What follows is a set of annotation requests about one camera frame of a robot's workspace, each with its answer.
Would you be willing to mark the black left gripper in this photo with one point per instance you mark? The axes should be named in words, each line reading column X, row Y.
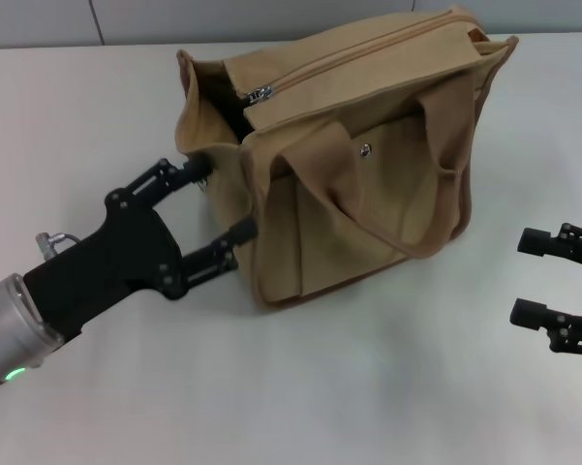
column 121, row 257

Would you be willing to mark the silver zipper pull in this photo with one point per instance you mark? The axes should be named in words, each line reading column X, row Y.
column 260, row 93

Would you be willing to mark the khaki canvas food bag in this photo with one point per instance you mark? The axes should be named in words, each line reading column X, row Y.
column 368, row 218

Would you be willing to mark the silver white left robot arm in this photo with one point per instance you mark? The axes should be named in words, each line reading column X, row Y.
column 9, row 329

